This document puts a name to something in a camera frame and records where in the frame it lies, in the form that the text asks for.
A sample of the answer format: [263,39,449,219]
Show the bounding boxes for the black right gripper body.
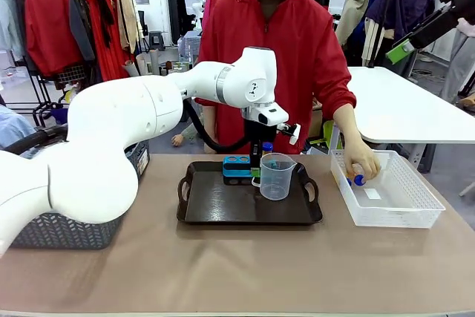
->
[410,0,475,50]

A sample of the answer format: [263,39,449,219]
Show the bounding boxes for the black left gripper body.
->
[244,118,278,145]

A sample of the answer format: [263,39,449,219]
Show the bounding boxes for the clear plastic measuring beaker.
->
[258,152,298,202]

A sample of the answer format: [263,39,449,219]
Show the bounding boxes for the person's right forearm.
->
[201,104,219,138]

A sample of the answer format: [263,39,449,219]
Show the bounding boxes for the person's left forearm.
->
[332,103,367,147]

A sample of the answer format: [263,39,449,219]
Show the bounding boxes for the person's left hand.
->
[343,141,382,186]

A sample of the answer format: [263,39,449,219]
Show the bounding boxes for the blue test tube rack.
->
[221,154,258,181]

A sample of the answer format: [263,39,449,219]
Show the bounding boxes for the bystander in grey trousers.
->
[439,16,475,105]

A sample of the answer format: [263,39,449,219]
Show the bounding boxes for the black tripod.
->
[367,0,400,69]

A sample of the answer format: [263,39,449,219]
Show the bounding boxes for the dark brown serving tray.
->
[176,160,323,226]

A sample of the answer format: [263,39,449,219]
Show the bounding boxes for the cardboard box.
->
[309,99,324,138]

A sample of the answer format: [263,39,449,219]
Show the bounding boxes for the white table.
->
[347,66,475,196]

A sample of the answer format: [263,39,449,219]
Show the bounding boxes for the mannequin in beige coat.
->
[333,0,387,68]

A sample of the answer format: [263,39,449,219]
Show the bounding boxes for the green plastic object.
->
[309,120,344,148]

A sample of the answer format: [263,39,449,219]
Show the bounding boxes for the person in red jacket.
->
[195,0,357,155]

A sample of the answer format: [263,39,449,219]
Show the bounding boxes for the white paper roll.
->
[148,48,161,75]

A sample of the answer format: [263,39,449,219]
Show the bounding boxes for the grey box device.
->
[148,30,166,50]

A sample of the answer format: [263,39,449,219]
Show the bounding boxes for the grey paper roll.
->
[122,59,140,79]

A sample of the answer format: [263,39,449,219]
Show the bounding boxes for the white plastic basket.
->
[330,148,446,229]

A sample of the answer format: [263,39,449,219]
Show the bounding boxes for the red hanging dress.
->
[85,0,137,84]

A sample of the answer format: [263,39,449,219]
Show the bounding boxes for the beige hanging garment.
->
[117,0,144,54]

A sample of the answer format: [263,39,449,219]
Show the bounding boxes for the black hanging scarf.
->
[92,0,117,49]

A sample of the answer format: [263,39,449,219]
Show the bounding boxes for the dark grey hanging garment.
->
[68,0,96,62]

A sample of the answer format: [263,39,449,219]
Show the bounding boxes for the grey plastic basket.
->
[10,140,151,250]

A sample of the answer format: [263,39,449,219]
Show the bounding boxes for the red hanging jacket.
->
[24,0,85,79]

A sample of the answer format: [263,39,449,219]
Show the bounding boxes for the seated person in blue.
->
[0,104,39,159]

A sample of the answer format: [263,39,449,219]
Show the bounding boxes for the light grey hanging shirt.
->
[0,0,29,59]

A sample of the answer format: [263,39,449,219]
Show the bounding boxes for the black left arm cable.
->
[5,98,258,157]

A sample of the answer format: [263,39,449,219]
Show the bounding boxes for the wire grid basket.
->
[55,64,88,86]

